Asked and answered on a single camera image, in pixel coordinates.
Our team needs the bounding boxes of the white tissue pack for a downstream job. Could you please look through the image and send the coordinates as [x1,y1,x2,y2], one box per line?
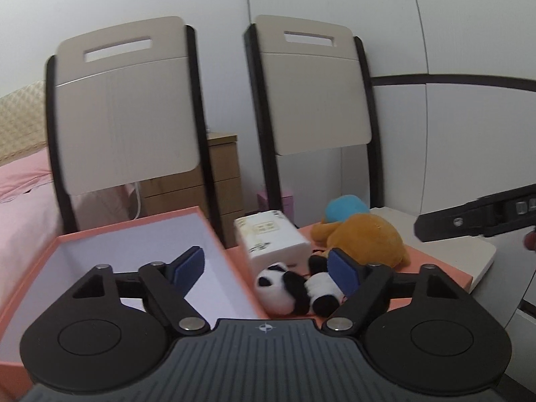
[233,211,313,277]

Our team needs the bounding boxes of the right beige chair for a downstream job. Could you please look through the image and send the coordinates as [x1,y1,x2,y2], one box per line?
[244,15,496,288]

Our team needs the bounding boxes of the left beige chair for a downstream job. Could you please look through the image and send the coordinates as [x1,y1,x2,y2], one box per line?
[46,15,223,237]

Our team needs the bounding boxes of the orange plush toy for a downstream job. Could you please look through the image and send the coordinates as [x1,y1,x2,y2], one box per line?
[311,213,411,268]

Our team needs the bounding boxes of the beige quilted headboard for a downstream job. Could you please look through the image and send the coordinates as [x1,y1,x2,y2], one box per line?
[0,81,47,166]

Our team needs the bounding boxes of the blue plush toy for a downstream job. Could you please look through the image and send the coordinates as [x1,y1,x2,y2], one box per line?
[323,194,370,223]

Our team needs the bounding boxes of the salmon shoebox lid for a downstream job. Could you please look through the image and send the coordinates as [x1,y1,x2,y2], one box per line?
[224,227,473,320]

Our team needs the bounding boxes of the panda plush toy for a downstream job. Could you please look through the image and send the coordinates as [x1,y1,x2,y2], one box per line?
[254,254,344,318]

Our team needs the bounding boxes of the beige chair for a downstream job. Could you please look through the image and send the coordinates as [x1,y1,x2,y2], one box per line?
[46,15,223,237]
[244,15,496,288]

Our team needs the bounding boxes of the wooden drawer cabinet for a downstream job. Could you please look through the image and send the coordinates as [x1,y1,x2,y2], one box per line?
[140,133,245,248]

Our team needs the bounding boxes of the salmon shoebox base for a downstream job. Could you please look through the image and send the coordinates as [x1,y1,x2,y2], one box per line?
[1,208,266,401]

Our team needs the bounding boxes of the pink bed blanket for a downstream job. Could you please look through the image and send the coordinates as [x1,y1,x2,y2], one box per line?
[0,148,144,303]

